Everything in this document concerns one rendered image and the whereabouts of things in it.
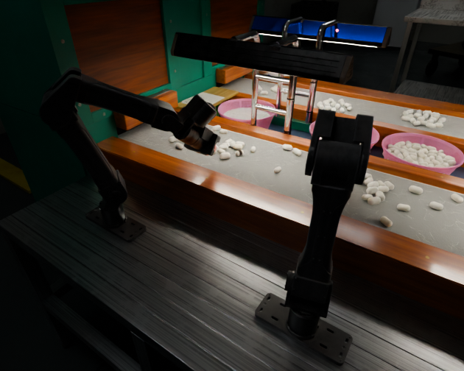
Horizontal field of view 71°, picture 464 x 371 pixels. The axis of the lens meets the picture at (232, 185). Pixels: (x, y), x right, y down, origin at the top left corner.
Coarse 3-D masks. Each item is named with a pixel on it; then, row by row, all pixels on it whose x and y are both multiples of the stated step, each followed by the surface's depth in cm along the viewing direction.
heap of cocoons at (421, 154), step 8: (392, 144) 125; (400, 144) 125; (408, 144) 125; (416, 144) 125; (424, 144) 126; (392, 152) 120; (400, 152) 122; (408, 152) 122; (416, 152) 121; (424, 152) 122; (432, 152) 120; (440, 152) 119; (408, 160) 116; (416, 160) 117; (424, 160) 115; (432, 160) 115; (440, 160) 116; (448, 160) 115
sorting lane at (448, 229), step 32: (192, 160) 115; (224, 160) 115; (256, 160) 115; (288, 160) 115; (288, 192) 99; (352, 192) 99; (384, 192) 99; (448, 192) 100; (416, 224) 87; (448, 224) 88
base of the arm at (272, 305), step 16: (272, 304) 74; (272, 320) 70; (288, 320) 68; (304, 320) 64; (320, 320) 70; (304, 336) 66; (320, 336) 67; (336, 336) 67; (320, 352) 65; (336, 352) 65
